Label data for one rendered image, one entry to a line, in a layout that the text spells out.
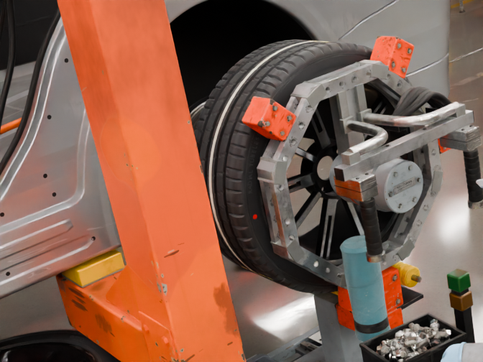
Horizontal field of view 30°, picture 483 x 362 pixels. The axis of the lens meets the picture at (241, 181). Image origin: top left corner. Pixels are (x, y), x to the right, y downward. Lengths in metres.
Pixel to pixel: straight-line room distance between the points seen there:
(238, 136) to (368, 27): 0.84
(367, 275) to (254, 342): 1.24
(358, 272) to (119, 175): 0.64
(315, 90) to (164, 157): 0.46
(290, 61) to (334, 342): 0.84
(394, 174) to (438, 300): 1.35
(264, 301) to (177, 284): 1.71
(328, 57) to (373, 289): 0.58
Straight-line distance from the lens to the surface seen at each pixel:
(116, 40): 1.78
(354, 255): 2.17
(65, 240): 2.38
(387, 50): 2.32
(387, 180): 2.14
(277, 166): 2.10
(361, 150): 2.01
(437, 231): 3.99
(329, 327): 2.60
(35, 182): 2.34
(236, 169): 2.16
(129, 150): 1.82
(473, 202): 2.27
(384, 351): 2.08
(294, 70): 2.21
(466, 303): 2.19
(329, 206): 2.37
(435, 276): 3.61
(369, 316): 2.24
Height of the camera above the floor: 1.65
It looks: 19 degrees down
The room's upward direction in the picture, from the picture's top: 12 degrees counter-clockwise
